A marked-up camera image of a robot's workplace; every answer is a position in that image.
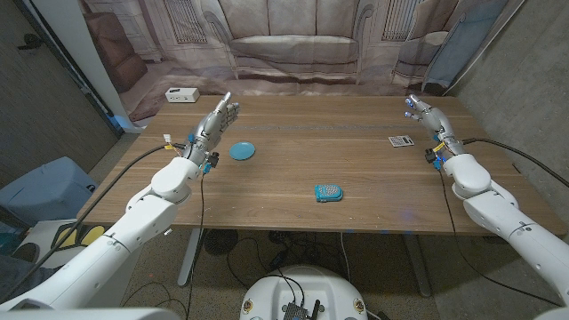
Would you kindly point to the black round floor fan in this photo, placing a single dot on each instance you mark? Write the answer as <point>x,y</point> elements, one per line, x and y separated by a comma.
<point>221,241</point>

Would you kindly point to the printed sofa room backdrop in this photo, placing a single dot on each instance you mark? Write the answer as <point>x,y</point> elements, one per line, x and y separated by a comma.
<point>293,44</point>

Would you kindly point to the black electronics module with antenna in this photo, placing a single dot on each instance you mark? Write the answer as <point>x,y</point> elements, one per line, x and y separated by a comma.
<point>295,311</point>

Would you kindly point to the blue round dish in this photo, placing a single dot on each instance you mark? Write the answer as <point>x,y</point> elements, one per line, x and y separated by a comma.
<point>242,151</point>

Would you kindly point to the blue grey plastic bin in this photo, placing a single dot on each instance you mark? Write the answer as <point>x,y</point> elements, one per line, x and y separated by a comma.
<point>49,186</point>

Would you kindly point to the teal flip phone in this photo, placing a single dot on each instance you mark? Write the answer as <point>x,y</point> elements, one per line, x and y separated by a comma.
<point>329,193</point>

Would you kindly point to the black door frame strip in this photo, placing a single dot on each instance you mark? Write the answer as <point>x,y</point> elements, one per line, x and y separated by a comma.
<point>66,66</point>

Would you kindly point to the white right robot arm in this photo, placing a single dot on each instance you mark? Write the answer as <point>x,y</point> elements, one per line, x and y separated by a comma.
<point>511,213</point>

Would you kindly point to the white yellow foot pedal unit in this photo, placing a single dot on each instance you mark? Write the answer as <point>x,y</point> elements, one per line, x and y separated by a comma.
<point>91,235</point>

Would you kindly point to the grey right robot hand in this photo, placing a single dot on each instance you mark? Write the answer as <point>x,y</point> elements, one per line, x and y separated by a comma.
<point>440,126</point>

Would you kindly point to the white power box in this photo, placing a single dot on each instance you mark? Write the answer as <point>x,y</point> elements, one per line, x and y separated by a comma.
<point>182,94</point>

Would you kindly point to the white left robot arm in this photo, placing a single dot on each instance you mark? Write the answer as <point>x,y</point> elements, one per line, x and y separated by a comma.
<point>111,240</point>

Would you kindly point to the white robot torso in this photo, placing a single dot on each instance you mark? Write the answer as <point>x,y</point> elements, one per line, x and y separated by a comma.
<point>306,289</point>

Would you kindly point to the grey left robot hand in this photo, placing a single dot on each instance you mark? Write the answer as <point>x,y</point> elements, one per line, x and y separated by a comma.
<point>206,133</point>

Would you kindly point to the white pocket calculator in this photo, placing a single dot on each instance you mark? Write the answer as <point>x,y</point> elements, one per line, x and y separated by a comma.
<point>401,141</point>

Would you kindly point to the white table leg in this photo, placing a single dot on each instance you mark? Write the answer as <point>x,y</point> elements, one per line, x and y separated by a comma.
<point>418,266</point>
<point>191,258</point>

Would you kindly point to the person in blue jeans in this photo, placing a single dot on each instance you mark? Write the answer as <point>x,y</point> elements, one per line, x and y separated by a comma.
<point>18,271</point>

